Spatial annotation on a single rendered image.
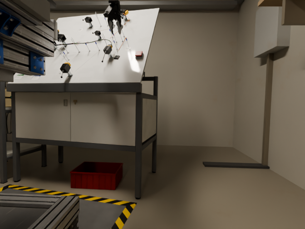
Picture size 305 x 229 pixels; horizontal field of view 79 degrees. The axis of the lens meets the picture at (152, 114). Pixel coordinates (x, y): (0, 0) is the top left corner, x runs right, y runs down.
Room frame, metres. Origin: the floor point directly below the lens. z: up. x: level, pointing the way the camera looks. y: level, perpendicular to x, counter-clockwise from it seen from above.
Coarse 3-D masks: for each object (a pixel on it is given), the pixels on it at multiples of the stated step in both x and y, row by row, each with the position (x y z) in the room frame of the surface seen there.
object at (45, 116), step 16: (16, 96) 1.61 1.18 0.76; (32, 96) 1.57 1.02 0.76; (48, 96) 1.54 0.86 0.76; (64, 96) 1.50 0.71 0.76; (16, 112) 1.61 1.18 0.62; (32, 112) 1.57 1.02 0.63; (48, 112) 1.54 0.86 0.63; (64, 112) 1.50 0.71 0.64; (16, 128) 1.61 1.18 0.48; (32, 128) 1.57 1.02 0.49; (48, 128) 1.54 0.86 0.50; (64, 128) 1.50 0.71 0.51
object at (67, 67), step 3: (63, 66) 1.43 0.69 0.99; (66, 66) 1.43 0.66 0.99; (69, 66) 1.46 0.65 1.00; (60, 69) 1.42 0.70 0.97; (63, 69) 1.42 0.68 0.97; (66, 69) 1.43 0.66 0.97; (69, 69) 1.46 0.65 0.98; (63, 72) 1.45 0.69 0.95; (66, 72) 1.44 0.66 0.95; (69, 72) 1.48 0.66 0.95; (69, 75) 1.50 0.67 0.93; (72, 75) 1.50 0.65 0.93
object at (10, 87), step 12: (12, 84) 1.57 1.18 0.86; (24, 84) 1.54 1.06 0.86; (36, 84) 1.51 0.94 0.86; (48, 84) 1.49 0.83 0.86; (60, 84) 1.46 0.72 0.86; (72, 84) 1.44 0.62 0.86; (84, 84) 1.42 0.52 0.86; (96, 84) 1.39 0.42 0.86; (108, 84) 1.37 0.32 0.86; (120, 84) 1.35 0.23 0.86; (132, 84) 1.33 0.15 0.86
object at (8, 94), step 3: (6, 93) 1.71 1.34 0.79; (9, 93) 1.73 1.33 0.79; (6, 96) 1.71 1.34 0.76; (9, 96) 1.73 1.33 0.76; (6, 99) 1.70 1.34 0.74; (9, 99) 1.73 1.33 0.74; (6, 102) 1.70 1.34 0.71; (9, 102) 1.73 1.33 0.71; (6, 105) 1.70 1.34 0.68; (9, 105) 1.73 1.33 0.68
